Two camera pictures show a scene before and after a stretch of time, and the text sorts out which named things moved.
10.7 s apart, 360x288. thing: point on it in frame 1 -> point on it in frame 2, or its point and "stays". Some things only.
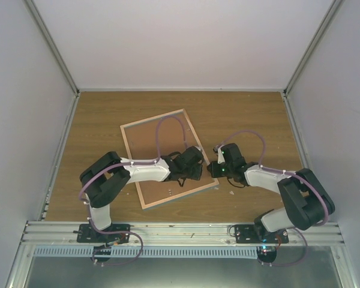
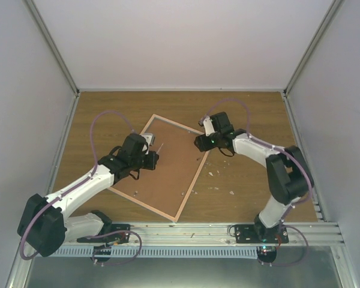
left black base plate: x=86 y=233 stays
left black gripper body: x=192 y=174 -> x=149 y=164
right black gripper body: x=218 y=173 -> x=202 y=142
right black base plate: x=246 y=234 stays
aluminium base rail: x=175 y=233 stays
